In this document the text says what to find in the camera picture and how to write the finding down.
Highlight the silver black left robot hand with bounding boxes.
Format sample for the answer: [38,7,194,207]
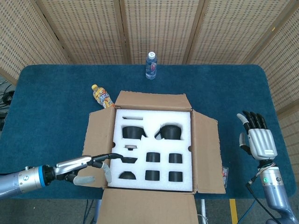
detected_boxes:
[55,153,117,187]

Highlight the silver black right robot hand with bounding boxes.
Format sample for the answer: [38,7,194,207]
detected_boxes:
[236,110,278,161]

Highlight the large red cardboard box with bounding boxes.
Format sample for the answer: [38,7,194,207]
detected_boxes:
[82,90,227,224]

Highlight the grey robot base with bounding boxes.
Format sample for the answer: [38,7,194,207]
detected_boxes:
[93,200,104,224]

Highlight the red earplug packet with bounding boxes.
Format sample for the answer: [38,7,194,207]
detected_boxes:
[221,166,228,187]

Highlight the black bowl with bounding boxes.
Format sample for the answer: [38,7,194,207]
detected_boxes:
[118,171,136,180]

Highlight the blue carpet table cover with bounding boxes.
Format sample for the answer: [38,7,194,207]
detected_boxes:
[0,64,297,200]

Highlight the black pitcher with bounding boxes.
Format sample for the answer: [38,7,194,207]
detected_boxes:
[121,126,148,139]

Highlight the orange juice bottle yellow cap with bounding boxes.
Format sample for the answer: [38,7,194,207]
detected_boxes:
[91,84,115,109]

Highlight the black tea cup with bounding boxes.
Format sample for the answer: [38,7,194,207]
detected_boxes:
[146,152,161,163]
[144,169,161,181]
[168,153,183,163]
[168,171,183,182]

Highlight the white foam insert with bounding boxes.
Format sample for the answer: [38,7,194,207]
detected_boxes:
[107,108,193,193]

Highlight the white metal pole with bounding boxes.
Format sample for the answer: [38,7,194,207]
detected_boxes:
[200,199,206,224]

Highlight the black teapot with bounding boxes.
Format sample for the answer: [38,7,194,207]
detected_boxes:
[154,125,183,141]

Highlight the clear water bottle white cap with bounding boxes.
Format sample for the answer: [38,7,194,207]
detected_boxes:
[145,51,157,80]

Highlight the woven folding screen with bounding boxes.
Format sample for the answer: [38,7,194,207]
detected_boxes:
[0,0,299,178]

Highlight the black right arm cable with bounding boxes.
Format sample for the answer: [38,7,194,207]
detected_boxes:
[245,167,281,220]

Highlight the dark cables under table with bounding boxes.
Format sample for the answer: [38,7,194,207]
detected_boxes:
[83,199,94,224]

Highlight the black strainer with handle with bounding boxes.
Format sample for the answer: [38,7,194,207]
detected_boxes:
[111,153,138,164]

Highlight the blue floor cable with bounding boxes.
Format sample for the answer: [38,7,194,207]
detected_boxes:
[238,198,257,224]

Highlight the black floor cables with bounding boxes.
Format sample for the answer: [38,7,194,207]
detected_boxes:
[0,79,16,110]

